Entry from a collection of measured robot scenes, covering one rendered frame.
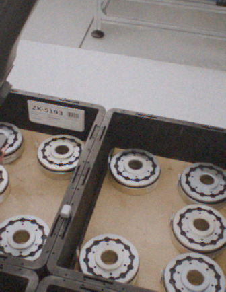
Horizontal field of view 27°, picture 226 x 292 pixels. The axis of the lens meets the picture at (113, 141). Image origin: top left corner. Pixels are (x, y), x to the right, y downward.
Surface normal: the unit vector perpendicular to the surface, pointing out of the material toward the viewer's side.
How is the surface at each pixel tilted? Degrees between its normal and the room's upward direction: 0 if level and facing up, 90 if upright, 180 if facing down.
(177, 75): 0
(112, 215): 0
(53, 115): 90
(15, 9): 92
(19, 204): 0
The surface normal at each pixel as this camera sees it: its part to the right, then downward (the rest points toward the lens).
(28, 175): 0.04, -0.72
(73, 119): -0.23, 0.67
